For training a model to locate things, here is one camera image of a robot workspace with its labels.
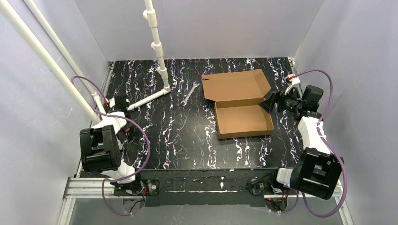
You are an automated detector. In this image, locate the brown cardboard box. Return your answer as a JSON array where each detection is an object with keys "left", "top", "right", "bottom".
[{"left": 202, "top": 69, "right": 274, "bottom": 139}]

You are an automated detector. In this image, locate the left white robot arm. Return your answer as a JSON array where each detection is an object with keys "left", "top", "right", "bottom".
[{"left": 79, "top": 96, "right": 135, "bottom": 180}]

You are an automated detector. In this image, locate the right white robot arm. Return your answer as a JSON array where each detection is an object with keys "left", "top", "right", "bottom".
[{"left": 245, "top": 85, "right": 343, "bottom": 200}]

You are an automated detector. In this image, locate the silver wrench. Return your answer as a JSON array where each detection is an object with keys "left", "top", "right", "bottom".
[{"left": 180, "top": 81, "right": 200, "bottom": 106}]

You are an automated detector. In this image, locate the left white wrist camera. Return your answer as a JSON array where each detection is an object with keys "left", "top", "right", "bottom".
[{"left": 104, "top": 98, "right": 115, "bottom": 108}]

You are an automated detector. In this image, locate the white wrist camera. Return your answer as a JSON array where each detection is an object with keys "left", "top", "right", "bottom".
[
  {"left": 104, "top": 98, "right": 115, "bottom": 108},
  {"left": 284, "top": 74, "right": 300, "bottom": 95}
]

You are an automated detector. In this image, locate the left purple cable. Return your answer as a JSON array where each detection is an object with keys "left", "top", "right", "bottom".
[{"left": 70, "top": 75, "right": 152, "bottom": 216}]

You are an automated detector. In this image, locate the purple cable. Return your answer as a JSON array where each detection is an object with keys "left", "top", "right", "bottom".
[
  {"left": 70, "top": 75, "right": 152, "bottom": 216},
  {"left": 291, "top": 68, "right": 348, "bottom": 218}
]

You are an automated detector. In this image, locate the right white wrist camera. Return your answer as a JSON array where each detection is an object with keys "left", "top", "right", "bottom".
[{"left": 284, "top": 74, "right": 300, "bottom": 95}]

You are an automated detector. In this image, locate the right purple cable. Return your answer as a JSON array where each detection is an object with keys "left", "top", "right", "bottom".
[{"left": 291, "top": 68, "right": 348, "bottom": 218}]

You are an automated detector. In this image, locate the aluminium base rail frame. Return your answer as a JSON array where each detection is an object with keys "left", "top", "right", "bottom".
[{"left": 65, "top": 58, "right": 347, "bottom": 218}]

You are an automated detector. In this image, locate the white pvc pipe frame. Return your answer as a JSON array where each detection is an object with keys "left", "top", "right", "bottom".
[{"left": 0, "top": 0, "right": 172, "bottom": 125}]

